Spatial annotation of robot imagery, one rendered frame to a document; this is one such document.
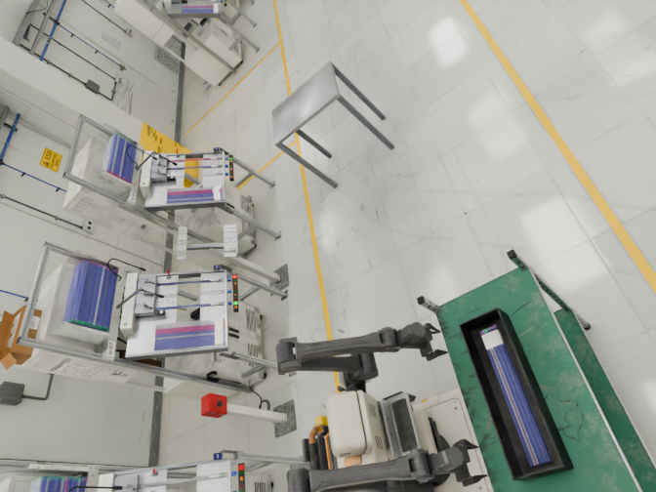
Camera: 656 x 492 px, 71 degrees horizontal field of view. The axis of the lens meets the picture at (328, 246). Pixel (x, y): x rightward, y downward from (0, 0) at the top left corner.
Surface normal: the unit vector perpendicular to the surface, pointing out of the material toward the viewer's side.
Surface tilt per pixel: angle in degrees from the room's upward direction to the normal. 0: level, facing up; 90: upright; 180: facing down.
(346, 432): 42
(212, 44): 90
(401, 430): 0
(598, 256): 0
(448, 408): 0
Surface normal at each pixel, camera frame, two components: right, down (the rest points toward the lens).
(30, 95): 0.14, 0.79
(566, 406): -0.65, -0.37
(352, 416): 0.03, -0.60
